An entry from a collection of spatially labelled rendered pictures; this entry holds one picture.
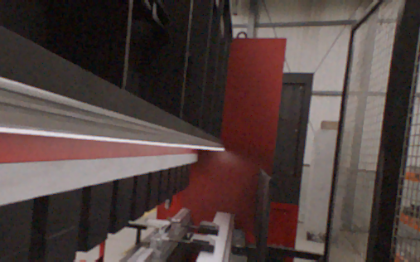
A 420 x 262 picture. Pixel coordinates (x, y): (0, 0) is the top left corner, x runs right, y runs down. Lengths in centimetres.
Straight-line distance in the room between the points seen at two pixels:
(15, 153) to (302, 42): 883
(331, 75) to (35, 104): 892
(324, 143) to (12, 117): 699
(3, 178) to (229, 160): 245
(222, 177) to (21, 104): 273
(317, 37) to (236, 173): 664
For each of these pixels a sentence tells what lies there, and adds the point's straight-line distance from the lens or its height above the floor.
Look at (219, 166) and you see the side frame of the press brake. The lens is 293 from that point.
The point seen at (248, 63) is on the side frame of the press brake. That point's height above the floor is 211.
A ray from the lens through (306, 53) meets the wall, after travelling 920.
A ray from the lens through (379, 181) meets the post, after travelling 114.
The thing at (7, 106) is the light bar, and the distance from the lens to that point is 24.
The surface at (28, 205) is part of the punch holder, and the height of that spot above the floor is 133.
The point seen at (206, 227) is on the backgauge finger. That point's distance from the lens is 208.
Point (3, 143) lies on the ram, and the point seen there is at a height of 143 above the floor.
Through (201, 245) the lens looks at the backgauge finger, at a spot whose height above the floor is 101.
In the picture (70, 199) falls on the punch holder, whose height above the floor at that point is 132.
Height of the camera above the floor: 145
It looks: 3 degrees down
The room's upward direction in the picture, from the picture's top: 5 degrees clockwise
